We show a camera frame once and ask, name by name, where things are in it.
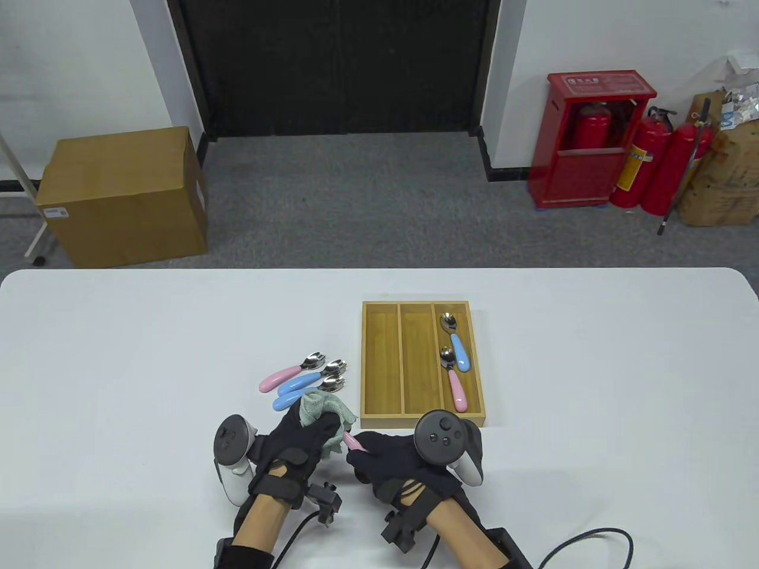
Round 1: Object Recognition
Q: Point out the person's right hand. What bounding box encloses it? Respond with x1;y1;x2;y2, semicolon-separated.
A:
346;431;484;517

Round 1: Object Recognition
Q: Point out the person's left hand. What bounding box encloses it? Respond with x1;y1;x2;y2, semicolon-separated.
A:
246;405;350;509

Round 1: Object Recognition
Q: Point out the blue handle baby fork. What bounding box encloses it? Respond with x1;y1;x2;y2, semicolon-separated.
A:
439;312;472;373
278;359;349;398
273;376;346;412

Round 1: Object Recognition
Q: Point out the green fish scale cleaning cloth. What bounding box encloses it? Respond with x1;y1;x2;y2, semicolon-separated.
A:
298;388;358;430

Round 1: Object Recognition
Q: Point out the pink spoon group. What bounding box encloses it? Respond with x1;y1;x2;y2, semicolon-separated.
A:
439;346;469;414

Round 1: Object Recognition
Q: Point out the person's left forearm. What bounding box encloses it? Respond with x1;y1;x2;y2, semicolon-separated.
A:
228;495;297;569

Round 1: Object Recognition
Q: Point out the black grey right hand controller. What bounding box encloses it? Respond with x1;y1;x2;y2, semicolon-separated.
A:
414;410;486;487

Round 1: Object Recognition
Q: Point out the black grey hand controller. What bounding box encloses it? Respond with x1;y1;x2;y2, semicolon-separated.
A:
414;410;486;487
213;414;259;506

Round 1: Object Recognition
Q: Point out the black grey left hand controller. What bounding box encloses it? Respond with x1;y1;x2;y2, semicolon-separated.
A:
213;414;259;506

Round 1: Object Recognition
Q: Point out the wooden cutlery tray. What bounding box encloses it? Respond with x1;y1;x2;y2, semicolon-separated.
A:
361;301;487;430

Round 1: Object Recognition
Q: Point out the black left armband pack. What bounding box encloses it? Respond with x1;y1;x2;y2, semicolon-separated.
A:
215;536;273;569

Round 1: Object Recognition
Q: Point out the black armband pack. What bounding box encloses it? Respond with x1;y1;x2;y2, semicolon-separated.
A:
486;526;531;569
215;536;273;569

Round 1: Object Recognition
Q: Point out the black right armband pack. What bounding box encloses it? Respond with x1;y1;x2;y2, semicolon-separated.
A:
486;526;531;569

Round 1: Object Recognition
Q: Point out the brown cardboard box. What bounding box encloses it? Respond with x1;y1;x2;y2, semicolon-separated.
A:
36;126;209;268

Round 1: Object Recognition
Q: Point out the white rolling whiteboard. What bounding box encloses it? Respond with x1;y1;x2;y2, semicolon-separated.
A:
0;130;48;266

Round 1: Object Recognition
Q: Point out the red fire extinguisher cabinet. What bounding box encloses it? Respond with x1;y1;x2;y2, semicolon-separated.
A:
528;71;658;209

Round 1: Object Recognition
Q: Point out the black double door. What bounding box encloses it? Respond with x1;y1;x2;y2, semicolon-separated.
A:
168;0;502;141

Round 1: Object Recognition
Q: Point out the yellow label red fire extinguisher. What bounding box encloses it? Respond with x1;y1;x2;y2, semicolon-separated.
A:
610;107;677;209

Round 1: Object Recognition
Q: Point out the worn printed cardboard box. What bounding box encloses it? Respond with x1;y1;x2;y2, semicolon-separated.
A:
678;92;759;227

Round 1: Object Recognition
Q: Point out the crumpled silver foil bag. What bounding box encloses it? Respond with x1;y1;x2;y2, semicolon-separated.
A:
719;83;759;130

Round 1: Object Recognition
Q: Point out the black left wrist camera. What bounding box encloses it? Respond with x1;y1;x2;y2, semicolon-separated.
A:
305;481;343;528

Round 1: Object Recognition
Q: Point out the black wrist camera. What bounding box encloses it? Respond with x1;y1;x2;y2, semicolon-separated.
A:
305;481;343;528
381;509;430;553

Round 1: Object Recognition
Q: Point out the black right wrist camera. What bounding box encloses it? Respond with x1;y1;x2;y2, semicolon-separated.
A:
381;509;430;553

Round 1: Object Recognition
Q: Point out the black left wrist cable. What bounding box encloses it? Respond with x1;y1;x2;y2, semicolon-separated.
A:
274;513;315;569

